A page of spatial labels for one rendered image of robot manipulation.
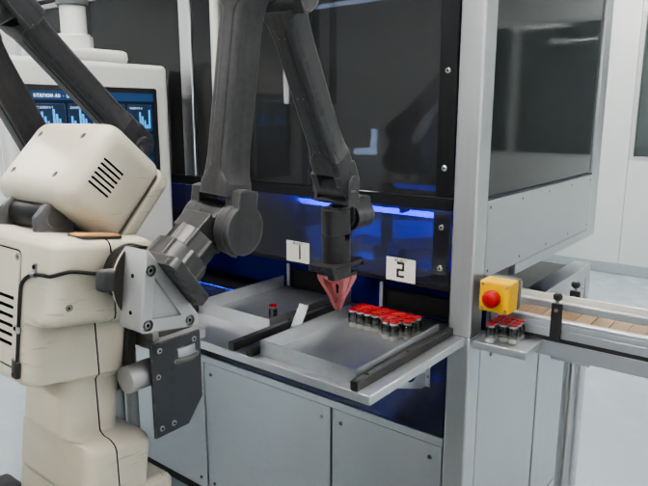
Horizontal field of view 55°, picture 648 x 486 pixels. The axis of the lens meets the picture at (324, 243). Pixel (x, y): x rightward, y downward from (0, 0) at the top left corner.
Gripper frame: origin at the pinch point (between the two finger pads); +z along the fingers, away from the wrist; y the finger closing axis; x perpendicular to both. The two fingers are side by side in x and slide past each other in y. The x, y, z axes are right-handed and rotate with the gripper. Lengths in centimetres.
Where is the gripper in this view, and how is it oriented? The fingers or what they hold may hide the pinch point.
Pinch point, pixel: (337, 305)
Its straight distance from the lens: 124.1
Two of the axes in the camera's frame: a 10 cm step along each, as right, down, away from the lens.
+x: -7.9, -1.1, 6.1
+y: 6.2, -1.8, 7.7
